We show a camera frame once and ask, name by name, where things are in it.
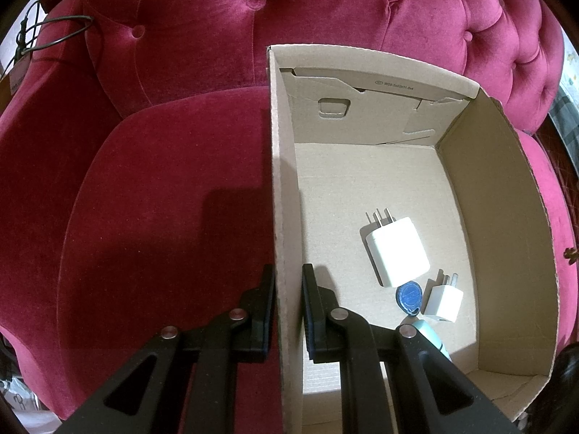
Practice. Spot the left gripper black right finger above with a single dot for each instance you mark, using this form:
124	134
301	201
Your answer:
324	320

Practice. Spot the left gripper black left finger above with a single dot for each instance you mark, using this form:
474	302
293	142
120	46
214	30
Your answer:
254	333

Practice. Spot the blue key fob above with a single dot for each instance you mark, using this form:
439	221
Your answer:
409	298

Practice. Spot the small white plug adapter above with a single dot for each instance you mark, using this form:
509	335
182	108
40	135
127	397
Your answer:
445	300

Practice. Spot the brown cardboard box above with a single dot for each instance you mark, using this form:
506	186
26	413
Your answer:
360	135

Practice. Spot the red velvet tufted armchair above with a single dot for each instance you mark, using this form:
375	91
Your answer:
136	167

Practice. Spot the grey patterned cloth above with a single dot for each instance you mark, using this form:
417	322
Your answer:
564	115

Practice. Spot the large white wall charger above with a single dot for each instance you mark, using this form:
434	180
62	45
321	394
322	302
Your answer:
395	249

